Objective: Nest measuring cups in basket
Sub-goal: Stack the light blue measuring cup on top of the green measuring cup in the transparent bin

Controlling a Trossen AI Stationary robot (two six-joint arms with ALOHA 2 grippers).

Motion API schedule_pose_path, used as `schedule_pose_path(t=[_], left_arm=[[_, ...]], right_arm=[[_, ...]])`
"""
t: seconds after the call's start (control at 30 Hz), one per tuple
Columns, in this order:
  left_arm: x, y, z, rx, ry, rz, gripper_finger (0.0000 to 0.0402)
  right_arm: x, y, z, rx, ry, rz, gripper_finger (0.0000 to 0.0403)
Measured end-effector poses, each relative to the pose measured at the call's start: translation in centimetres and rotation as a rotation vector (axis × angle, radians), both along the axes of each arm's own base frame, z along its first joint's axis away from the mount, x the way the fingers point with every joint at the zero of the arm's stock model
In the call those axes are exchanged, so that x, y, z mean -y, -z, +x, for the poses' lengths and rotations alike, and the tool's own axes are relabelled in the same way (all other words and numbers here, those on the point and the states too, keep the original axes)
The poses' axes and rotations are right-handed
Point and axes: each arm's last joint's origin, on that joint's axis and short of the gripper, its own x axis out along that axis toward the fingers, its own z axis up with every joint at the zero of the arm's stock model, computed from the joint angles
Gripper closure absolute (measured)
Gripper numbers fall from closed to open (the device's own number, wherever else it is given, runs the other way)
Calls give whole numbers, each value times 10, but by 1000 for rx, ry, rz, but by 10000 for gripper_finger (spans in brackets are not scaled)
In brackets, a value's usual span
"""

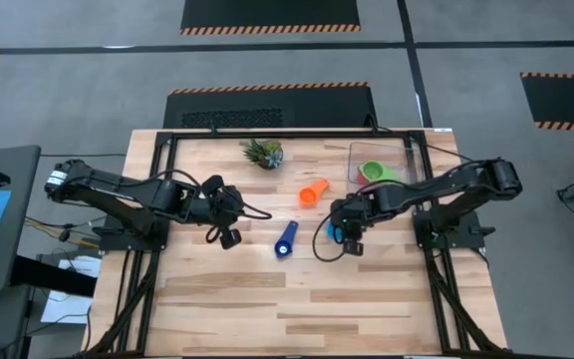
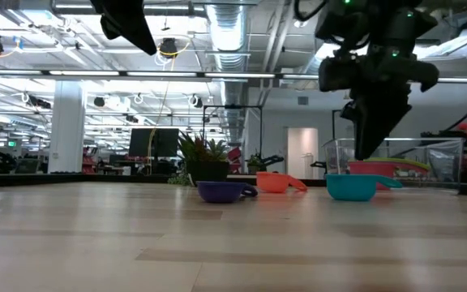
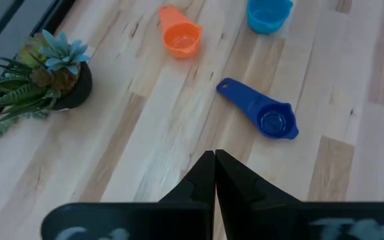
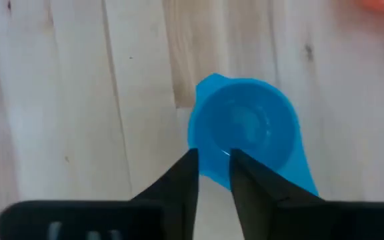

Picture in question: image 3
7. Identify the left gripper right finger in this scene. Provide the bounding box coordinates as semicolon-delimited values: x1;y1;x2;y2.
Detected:
215;149;384;240

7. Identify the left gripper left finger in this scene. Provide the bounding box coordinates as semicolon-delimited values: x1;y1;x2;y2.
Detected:
41;149;217;240

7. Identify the small dark blue measuring cup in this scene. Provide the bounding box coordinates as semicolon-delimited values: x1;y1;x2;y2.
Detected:
215;77;299;141

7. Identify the orange measuring cup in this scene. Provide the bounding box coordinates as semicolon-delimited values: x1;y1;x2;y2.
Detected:
157;5;203;60

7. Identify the light blue measuring cup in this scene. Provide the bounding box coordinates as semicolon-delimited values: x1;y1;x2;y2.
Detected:
247;0;294;35

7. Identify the potted succulent plant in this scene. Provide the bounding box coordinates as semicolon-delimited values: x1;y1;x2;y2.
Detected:
0;29;93;137

